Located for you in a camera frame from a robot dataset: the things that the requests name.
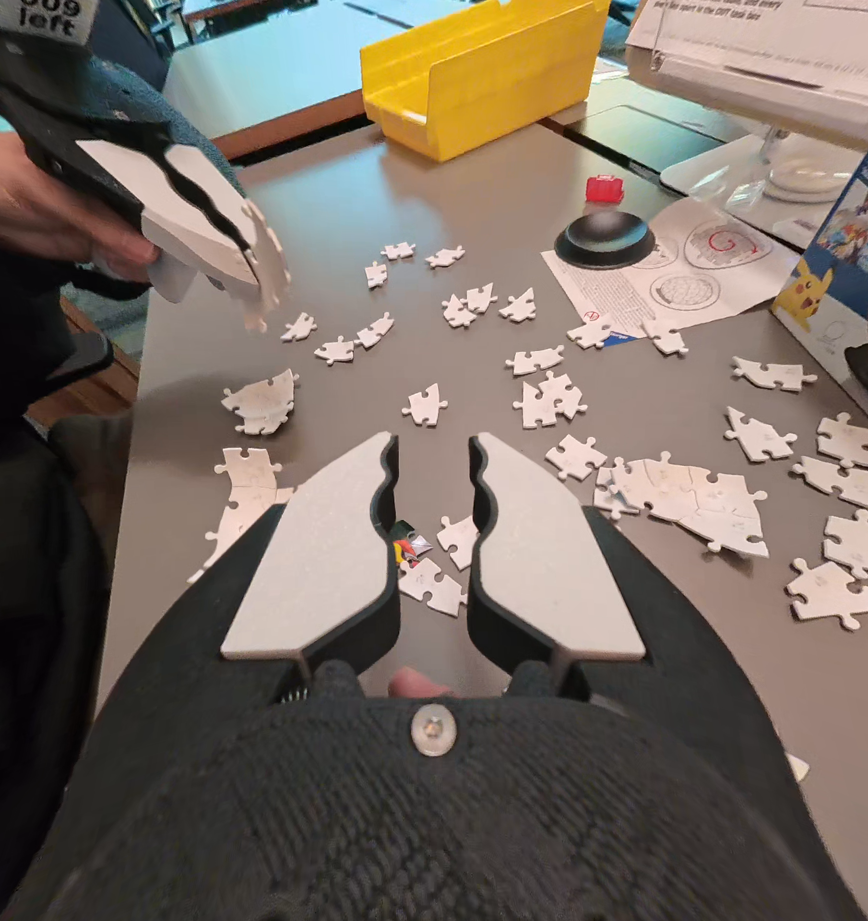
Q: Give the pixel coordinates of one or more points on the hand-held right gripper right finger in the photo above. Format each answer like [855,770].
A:
[549,575]

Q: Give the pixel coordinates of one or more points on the black chair armrest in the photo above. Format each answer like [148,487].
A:
[88,360]

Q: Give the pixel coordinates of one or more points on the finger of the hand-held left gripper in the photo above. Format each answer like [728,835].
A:
[160,208]
[214,183]

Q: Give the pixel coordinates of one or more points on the narrow curved white puzzle strip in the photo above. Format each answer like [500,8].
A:
[268,259]

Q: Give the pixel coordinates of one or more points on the person's left forearm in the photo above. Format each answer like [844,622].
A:
[9,324]

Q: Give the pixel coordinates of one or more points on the flat assembled white puzzle section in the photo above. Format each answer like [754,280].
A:
[686,496]

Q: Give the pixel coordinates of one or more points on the small fan-shaped puzzle section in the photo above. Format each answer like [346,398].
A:
[265,399]

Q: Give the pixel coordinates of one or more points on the yellow plastic bin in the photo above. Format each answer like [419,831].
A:
[491,93]

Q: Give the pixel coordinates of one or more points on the clear plastic bag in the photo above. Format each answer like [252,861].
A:
[729,187]

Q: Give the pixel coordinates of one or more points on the blue puzzle ball box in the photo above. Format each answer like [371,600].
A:
[837,237]

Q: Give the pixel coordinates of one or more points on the small red plastic cube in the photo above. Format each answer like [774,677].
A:
[605,191]

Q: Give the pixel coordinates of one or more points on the black round ball stand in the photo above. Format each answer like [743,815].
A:
[603,241]

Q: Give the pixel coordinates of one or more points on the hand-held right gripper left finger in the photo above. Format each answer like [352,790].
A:
[311,568]

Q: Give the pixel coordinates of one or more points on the white board stand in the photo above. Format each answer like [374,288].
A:
[682,176]

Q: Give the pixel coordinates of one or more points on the person's left hand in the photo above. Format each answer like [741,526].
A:
[38,208]

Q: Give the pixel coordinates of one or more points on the white round disc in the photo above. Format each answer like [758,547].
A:
[808,180]

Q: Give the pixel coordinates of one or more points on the person's right hand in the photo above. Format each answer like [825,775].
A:
[412,683]

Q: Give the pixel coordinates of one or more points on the printed paper instruction sheet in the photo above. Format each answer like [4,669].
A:
[621,288]

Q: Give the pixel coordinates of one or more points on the white laminated instruction board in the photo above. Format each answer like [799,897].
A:
[729,43]

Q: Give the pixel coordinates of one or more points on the white puzzle pieces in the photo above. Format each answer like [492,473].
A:
[426,406]

